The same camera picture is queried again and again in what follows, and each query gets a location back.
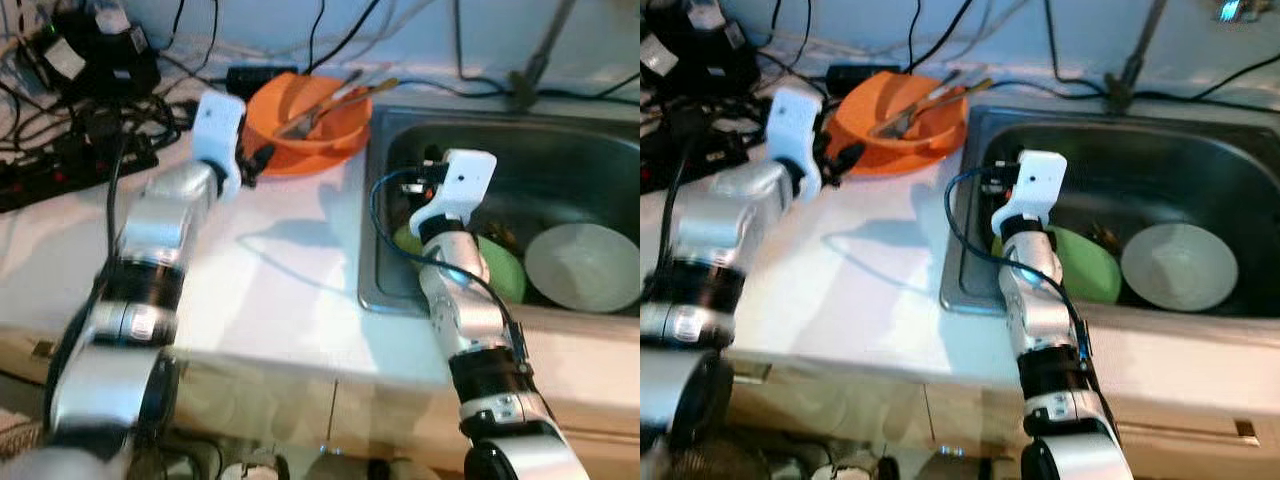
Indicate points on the orange plastic bowl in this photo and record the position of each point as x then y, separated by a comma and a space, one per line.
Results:
880, 100
300, 100

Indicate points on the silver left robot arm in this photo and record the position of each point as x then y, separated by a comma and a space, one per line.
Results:
720, 215
160, 225

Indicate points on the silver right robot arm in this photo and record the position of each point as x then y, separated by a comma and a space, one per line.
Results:
1030, 290
455, 290

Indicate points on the orange plastic plate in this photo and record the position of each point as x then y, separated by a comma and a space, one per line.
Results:
890, 165
305, 165

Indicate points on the silver metal fork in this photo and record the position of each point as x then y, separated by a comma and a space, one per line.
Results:
895, 122
300, 122

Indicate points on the long metal utensil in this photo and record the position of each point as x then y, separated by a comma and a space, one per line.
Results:
360, 98
955, 98

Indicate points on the black power adapter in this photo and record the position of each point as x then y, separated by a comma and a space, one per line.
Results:
260, 82
862, 78

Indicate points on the grey metal faucet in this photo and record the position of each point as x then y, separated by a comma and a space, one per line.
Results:
522, 90
1118, 90

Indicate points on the stainless steel sink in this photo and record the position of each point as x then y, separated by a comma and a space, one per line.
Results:
560, 170
1150, 170

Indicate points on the green plastic plate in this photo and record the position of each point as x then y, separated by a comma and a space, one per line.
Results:
1090, 270
505, 270

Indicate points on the black charger box with labels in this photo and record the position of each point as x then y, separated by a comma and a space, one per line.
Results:
700, 60
100, 60

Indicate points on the black power strip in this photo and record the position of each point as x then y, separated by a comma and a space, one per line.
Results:
660, 160
60, 175

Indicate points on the pale grey bowl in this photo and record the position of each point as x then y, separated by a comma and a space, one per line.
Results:
585, 268
1180, 268

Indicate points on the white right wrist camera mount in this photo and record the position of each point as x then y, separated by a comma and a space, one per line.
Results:
465, 180
1040, 180

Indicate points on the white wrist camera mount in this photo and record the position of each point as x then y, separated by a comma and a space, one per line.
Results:
465, 180
795, 125
218, 125
1040, 180

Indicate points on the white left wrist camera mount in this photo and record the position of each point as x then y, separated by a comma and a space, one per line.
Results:
218, 125
795, 125

